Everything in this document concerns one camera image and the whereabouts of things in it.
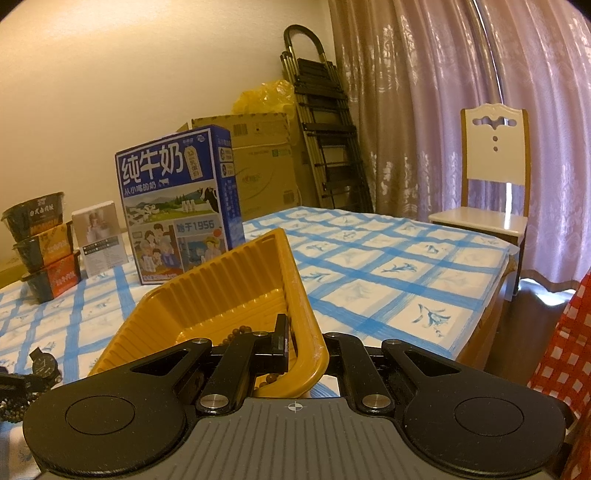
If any brown cardboard box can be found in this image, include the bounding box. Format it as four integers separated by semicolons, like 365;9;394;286
178;112;320;222

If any blue milk carton box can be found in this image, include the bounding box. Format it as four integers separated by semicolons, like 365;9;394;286
115;124;245;286

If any pink patterned curtain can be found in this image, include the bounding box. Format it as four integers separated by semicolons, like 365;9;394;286
328;0;591;294

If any black yellow instant food bowl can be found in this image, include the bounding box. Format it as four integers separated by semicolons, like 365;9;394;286
12;222;75;273

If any brown bead bracelet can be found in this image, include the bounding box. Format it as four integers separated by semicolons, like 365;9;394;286
218;324;283;389

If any white card box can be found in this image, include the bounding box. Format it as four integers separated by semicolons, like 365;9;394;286
71;200;127;278

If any red checked cloth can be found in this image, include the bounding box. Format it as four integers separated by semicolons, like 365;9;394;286
526;272;591;480

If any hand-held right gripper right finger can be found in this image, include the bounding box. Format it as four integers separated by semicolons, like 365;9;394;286
322;331;462;414

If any blue checked tablecloth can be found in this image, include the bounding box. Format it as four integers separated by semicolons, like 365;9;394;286
0;206;520;480

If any yellow ribbed plastic tray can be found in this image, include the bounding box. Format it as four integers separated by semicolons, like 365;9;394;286
88;227;329;398

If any black folding ladder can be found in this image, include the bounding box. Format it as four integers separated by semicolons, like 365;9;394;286
280;24;375;213

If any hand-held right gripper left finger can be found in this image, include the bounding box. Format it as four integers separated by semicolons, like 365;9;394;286
88;314;291;416

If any black wrist watch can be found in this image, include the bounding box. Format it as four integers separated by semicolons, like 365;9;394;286
28;348;64;385

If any yellow plastic bag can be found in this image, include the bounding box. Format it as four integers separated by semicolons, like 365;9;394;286
232;79;296;115

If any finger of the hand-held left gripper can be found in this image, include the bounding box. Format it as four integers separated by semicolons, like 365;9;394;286
0;374;45;394

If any white wooden chair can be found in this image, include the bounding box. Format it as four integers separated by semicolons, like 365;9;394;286
428;103;529;301

